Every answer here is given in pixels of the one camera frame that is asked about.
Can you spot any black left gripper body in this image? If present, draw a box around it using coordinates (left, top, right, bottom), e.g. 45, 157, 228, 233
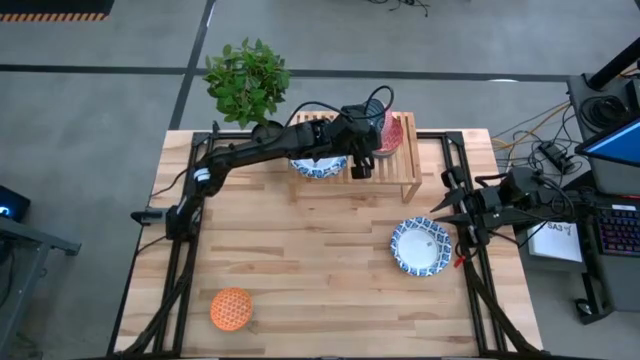
341, 102, 385, 160

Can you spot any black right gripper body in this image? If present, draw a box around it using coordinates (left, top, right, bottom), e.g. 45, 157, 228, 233
444, 167, 504, 245

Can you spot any red patterned plate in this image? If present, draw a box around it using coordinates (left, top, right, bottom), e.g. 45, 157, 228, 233
369, 99, 405, 157

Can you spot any blue patterned plate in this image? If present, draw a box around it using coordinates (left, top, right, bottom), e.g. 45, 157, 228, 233
289, 155, 349, 180
389, 215, 454, 278

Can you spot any orange and teal ceramic bowl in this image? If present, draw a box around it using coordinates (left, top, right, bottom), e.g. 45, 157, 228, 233
209, 287, 254, 333

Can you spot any wooden slatted shelf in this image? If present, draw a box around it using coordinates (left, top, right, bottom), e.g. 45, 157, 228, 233
287, 110, 424, 205

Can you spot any white paper label sheet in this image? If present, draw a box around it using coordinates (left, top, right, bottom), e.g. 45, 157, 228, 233
526, 219, 585, 265

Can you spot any black power adapter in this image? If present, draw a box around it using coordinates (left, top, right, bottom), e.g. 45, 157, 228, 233
538, 141, 575, 174

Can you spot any green potted plant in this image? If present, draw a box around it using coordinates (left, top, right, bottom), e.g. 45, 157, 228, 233
202, 37, 292, 144

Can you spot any backlit black keyboard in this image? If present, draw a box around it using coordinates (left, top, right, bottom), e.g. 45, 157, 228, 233
594, 205, 640, 257

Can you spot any laptop with blue screen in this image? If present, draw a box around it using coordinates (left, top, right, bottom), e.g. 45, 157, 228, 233
574, 117, 640, 169

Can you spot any grey computer desk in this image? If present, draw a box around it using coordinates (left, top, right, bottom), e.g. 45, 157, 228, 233
514, 73, 640, 326

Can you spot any black metal pole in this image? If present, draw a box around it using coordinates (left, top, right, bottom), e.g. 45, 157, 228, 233
587, 37, 640, 91

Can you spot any grey side table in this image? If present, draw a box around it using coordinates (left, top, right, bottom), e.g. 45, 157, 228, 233
0, 214, 82, 359

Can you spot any black mat with hazard stripes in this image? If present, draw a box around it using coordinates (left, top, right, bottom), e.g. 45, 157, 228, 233
0, 0, 116, 23

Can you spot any black device with blue light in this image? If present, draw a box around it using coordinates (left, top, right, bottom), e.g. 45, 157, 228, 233
0, 184, 32, 224

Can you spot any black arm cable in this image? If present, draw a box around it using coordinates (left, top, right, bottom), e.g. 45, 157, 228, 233
284, 84, 396, 132

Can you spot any yellow cable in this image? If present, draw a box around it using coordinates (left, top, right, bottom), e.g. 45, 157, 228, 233
492, 102, 571, 151

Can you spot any black floor cable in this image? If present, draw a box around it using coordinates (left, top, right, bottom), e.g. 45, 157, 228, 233
367, 0, 431, 17

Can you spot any coiled black cable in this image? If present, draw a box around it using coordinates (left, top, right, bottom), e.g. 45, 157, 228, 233
579, 93, 630, 132

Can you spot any black camera on bracket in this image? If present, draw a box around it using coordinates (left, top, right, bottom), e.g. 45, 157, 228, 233
130, 208, 167, 226

